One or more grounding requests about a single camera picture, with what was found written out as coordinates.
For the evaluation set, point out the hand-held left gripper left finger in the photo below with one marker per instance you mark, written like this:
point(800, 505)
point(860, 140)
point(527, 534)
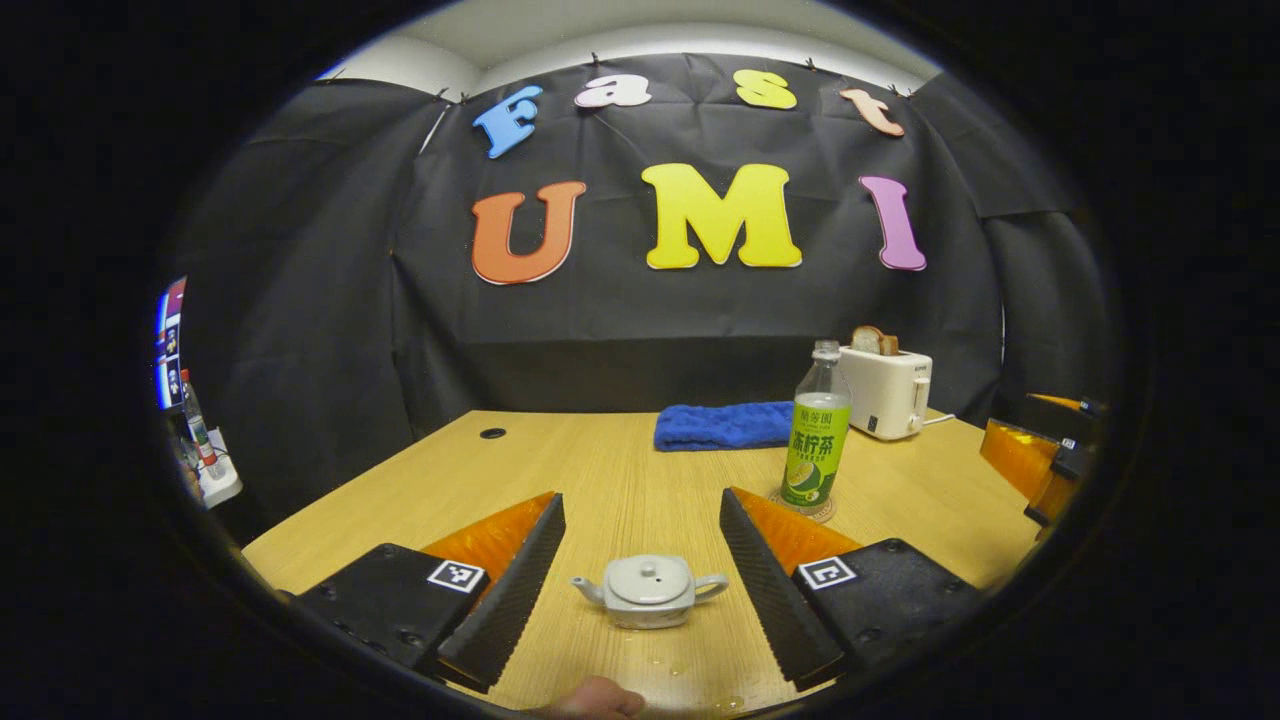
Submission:
point(500, 600)

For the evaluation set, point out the bread slice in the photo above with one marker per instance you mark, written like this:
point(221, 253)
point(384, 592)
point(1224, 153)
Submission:
point(870, 340)

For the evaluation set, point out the black backdrop cloth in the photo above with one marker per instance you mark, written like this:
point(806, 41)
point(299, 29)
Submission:
point(640, 320)

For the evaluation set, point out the white toaster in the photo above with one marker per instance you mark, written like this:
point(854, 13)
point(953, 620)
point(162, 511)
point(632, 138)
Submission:
point(890, 395)

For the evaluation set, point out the white ceramic teacup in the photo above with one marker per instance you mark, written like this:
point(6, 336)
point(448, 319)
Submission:
point(650, 615)

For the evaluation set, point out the red-capped clear bottle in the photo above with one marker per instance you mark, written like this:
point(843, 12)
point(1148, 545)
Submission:
point(197, 430)

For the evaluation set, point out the clear green-label water bottle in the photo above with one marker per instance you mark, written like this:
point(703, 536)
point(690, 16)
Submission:
point(815, 440)

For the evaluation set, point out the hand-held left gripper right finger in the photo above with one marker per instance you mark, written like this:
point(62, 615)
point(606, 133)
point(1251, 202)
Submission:
point(770, 600)

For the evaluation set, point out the wall poster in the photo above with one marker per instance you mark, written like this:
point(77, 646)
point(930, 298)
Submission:
point(170, 345)

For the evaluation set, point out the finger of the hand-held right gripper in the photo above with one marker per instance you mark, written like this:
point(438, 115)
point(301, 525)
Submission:
point(1065, 403)
point(1020, 458)

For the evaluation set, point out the round wooden coaster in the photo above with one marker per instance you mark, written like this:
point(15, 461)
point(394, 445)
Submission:
point(822, 514)

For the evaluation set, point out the white power strip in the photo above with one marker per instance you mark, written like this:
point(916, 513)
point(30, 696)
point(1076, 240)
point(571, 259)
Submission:
point(222, 482)

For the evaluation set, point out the blue towel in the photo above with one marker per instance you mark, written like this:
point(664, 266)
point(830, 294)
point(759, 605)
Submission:
point(720, 425)

